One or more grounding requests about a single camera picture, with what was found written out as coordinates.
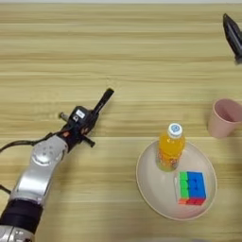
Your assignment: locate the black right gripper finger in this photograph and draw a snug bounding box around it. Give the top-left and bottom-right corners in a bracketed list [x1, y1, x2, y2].
[222, 12, 242, 64]

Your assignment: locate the orange juice bottle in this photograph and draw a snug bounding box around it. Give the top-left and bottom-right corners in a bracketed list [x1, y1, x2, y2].
[155, 122, 186, 173]

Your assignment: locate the colourful puzzle cube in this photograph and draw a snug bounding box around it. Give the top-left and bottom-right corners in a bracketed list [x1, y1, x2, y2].
[174, 170, 207, 206]

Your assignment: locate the pink plastic cup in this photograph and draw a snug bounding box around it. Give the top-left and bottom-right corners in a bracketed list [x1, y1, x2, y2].
[207, 97, 242, 139]

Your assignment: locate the black marker pen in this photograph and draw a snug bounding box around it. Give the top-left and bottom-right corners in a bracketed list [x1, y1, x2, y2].
[93, 87, 115, 117]

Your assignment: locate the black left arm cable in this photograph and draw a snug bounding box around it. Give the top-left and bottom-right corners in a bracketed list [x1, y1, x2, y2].
[0, 133, 64, 195]

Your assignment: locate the beige round plate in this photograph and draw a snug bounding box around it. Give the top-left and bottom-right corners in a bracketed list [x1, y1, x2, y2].
[135, 140, 218, 221]

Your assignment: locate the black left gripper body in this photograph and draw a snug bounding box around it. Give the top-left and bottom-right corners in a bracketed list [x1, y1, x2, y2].
[59, 112, 96, 152]

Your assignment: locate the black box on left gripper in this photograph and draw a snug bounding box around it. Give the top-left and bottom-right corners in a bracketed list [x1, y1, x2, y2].
[69, 105, 93, 128]

